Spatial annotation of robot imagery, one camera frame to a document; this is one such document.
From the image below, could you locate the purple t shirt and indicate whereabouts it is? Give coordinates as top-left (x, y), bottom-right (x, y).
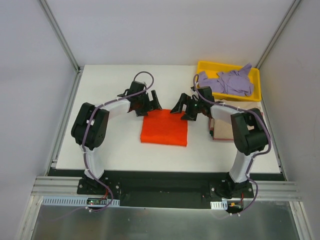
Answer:
top-left (197, 63), bottom-right (254, 97)

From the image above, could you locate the aluminium frame post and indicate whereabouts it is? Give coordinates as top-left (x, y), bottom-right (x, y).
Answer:
top-left (37, 0), bottom-right (81, 73)
top-left (255, 0), bottom-right (303, 69)

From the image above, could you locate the yellow plastic bin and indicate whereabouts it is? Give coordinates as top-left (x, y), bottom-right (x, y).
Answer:
top-left (196, 60), bottom-right (262, 102)

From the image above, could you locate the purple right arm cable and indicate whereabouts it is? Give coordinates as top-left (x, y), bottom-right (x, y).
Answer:
top-left (192, 73), bottom-right (273, 181)

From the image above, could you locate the orange t shirt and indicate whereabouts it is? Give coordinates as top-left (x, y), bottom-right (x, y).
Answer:
top-left (140, 109), bottom-right (188, 147)

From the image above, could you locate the right aluminium frame post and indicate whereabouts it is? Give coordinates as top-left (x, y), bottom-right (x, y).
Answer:
top-left (255, 0), bottom-right (303, 69)

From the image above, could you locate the beige folded t shirt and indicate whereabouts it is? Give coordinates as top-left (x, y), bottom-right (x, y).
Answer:
top-left (209, 100), bottom-right (262, 141)

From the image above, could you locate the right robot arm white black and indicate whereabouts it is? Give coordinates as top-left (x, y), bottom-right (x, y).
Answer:
top-left (170, 86), bottom-right (271, 199)

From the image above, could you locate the white cable duct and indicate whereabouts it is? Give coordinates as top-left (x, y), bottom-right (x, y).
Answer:
top-left (42, 196), bottom-right (120, 208)
top-left (210, 200), bottom-right (228, 211)

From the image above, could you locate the right white cable duct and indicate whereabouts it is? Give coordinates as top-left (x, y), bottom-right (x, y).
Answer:
top-left (210, 200), bottom-right (228, 211)

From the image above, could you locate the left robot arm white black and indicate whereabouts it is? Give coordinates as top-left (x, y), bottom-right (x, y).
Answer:
top-left (71, 80), bottom-right (162, 195)

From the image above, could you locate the left white cable duct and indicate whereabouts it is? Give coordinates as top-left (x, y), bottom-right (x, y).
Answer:
top-left (42, 196), bottom-right (120, 208)

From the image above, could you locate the left aluminium frame post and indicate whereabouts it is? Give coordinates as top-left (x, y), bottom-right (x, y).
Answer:
top-left (37, 0), bottom-right (81, 73)

